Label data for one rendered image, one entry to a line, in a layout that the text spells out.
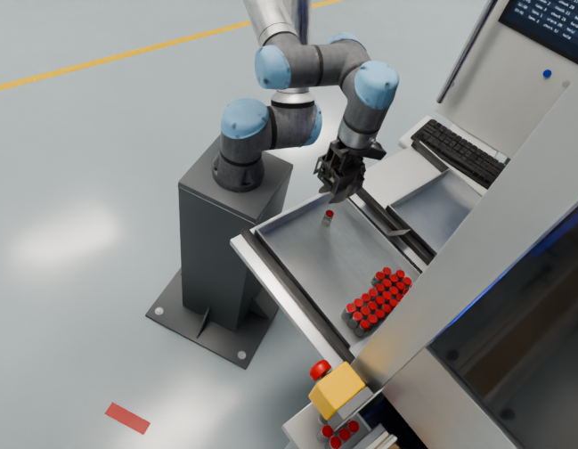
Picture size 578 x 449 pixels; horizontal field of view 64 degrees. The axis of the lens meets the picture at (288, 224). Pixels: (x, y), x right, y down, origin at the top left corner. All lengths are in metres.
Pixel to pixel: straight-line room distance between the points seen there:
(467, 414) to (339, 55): 0.62
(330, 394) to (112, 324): 1.31
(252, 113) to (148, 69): 1.89
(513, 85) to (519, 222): 1.17
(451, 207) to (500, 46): 0.53
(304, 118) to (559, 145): 0.86
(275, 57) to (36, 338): 1.50
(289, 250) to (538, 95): 0.92
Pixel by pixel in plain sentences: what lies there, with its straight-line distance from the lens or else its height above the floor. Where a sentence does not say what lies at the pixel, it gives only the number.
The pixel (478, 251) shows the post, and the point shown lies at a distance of 0.53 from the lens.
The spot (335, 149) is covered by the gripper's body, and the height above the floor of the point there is 1.18.
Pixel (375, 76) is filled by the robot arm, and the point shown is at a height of 1.34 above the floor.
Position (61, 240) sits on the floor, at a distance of 2.23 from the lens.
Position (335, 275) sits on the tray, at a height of 0.88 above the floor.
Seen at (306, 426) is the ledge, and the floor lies 0.88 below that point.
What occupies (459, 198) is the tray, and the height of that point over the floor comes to 0.88.
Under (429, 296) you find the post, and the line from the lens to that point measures 0.62.
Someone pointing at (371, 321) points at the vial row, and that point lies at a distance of 1.01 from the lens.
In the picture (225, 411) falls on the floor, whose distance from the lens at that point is 1.85.
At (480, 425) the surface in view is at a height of 1.18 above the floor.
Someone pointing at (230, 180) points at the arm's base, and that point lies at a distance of 1.28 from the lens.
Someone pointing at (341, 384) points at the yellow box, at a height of 1.03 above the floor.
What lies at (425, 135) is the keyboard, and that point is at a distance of 1.61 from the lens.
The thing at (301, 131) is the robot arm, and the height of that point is 0.98.
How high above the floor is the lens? 1.79
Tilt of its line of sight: 52 degrees down
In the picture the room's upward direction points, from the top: 16 degrees clockwise
